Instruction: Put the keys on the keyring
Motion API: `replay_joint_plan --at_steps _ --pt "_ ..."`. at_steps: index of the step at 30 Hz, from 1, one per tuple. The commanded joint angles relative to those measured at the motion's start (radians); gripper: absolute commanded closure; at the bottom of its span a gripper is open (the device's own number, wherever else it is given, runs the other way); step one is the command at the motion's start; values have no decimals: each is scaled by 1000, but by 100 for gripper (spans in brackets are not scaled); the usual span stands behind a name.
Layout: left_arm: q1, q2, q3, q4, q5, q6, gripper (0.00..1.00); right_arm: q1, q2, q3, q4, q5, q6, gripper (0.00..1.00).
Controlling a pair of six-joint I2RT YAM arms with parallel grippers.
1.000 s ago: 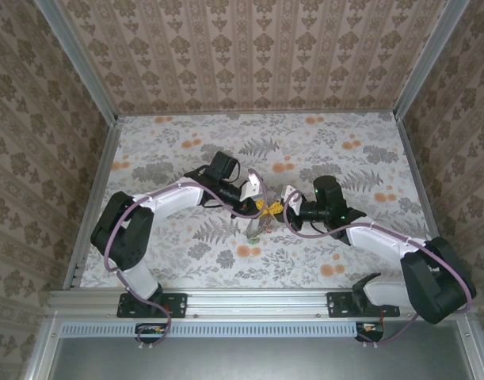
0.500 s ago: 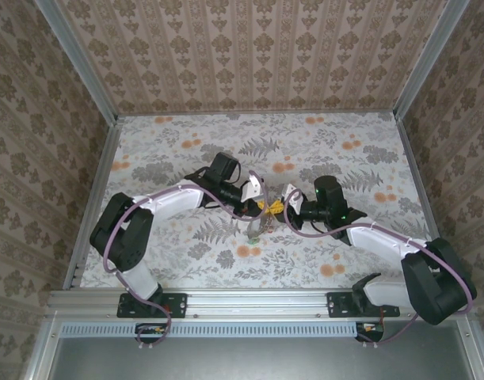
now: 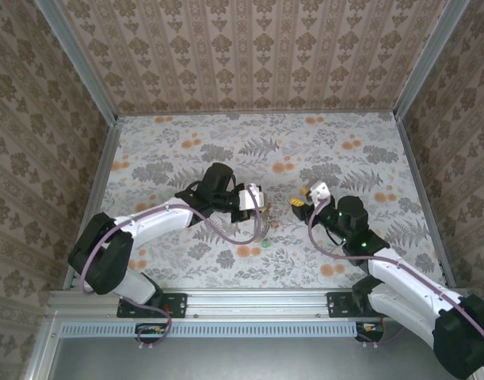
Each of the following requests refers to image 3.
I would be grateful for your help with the green headed key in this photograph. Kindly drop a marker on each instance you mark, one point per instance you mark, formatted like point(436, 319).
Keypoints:
point(265, 243)

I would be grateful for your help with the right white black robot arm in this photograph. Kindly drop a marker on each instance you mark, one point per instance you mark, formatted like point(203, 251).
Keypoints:
point(404, 281)

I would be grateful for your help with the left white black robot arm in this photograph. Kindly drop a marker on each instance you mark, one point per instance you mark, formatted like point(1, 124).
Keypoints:
point(158, 221)

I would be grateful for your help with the floral patterned tablecloth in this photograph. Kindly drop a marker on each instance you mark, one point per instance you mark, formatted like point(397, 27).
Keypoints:
point(297, 130)

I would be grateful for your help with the grey metal panel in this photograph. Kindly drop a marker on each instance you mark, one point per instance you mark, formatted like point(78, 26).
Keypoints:
point(245, 360)

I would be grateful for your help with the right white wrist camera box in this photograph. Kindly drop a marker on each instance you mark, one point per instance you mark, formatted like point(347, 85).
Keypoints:
point(318, 192)

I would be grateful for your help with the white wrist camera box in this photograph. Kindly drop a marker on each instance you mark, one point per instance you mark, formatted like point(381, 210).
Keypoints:
point(318, 192)
point(249, 198)

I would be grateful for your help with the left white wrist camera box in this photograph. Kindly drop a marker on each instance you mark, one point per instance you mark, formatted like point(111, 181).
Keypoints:
point(249, 198)

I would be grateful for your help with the aluminium table side rail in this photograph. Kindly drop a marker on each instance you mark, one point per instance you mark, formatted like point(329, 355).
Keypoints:
point(417, 178)
point(110, 138)

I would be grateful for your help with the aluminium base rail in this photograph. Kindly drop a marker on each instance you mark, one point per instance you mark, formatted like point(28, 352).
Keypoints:
point(257, 305)

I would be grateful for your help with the aluminium frame post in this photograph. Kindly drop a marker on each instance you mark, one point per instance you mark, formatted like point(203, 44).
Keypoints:
point(80, 63)
point(429, 59)

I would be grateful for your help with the aluminium lower frame bar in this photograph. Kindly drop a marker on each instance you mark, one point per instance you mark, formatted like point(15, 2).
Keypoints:
point(41, 356)

